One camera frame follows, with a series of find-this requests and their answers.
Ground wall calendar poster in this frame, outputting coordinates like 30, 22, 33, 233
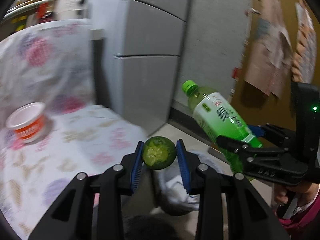
245, 0, 317, 98

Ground person's right hand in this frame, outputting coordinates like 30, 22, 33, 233
273, 184, 299, 205

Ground white rice cooker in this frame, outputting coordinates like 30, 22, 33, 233
54, 0, 89, 20

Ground orange white noodle bowl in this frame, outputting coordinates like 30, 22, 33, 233
6, 102, 46, 144

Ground grey refrigerator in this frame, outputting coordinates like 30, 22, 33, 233
91, 0, 252, 134

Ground bitten green cucumber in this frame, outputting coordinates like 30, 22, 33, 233
142, 136, 177, 170

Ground green tea plastic bottle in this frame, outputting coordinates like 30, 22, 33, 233
181, 80, 264, 178

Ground metal kitchen shelf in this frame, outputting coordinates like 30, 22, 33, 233
1, 0, 55, 27

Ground white lined trash bin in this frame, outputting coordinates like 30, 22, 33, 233
157, 149, 226, 217

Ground floral cloth cover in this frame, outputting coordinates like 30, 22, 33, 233
1, 19, 146, 239

